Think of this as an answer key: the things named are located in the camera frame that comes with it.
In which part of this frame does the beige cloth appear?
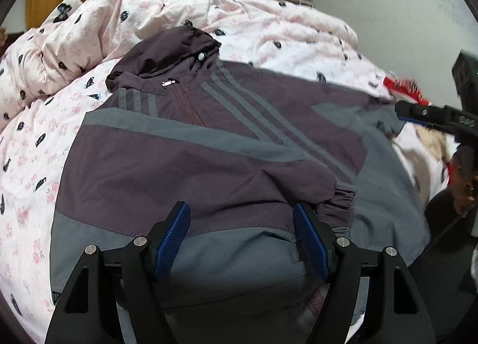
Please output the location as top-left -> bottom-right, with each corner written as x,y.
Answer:
414,125 -> 454,165

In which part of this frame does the person's right hand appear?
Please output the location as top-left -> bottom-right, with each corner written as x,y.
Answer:
450,159 -> 478,218

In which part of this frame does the purple and grey striped jacket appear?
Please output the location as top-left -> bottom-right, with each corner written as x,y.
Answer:
48,26 -> 432,344

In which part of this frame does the pink cat-print quilt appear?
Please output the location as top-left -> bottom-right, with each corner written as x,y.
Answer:
0,0 -> 452,337

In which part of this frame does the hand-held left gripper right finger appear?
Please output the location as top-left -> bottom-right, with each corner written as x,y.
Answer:
293,202 -> 437,344

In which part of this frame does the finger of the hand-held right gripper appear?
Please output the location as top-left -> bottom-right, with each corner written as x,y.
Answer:
395,101 -> 460,132

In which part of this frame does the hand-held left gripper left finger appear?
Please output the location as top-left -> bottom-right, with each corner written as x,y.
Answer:
45,200 -> 192,344

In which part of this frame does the red cloth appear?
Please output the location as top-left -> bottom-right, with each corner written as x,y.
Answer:
384,76 -> 430,106

